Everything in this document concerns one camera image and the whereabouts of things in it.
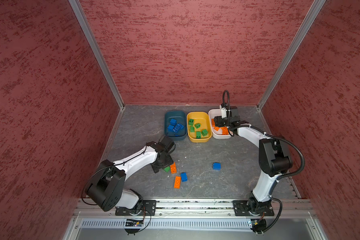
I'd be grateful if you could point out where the white plastic bin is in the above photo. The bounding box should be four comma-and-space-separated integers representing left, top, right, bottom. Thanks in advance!
208, 109, 234, 140

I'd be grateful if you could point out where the orange lego bottom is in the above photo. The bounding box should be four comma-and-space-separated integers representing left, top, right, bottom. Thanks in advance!
174, 176, 182, 189

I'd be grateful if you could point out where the large blue lego bottom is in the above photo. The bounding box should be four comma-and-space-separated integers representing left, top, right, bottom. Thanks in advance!
173, 124, 184, 133

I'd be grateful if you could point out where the teal plastic bin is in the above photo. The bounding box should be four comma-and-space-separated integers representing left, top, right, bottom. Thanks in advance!
164, 110, 187, 141

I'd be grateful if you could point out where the yellow plastic bin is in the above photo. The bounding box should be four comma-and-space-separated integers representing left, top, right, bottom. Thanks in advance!
187, 112, 212, 143

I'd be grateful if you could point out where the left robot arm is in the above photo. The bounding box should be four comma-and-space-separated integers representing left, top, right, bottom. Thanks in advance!
82, 136, 176, 215

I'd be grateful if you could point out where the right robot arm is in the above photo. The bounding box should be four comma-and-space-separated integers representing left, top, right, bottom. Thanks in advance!
209, 107, 293, 216

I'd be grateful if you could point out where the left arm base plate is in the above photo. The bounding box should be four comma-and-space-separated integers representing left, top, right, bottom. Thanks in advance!
115, 200, 157, 216

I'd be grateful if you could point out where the black corrugated cable right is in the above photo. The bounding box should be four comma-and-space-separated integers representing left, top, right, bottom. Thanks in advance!
221, 89, 306, 233

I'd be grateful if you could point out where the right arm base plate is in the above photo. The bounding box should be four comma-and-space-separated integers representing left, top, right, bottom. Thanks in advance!
232, 198, 275, 218

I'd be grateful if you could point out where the aluminium front rail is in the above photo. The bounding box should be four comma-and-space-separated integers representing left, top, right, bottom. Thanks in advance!
73, 199, 318, 219

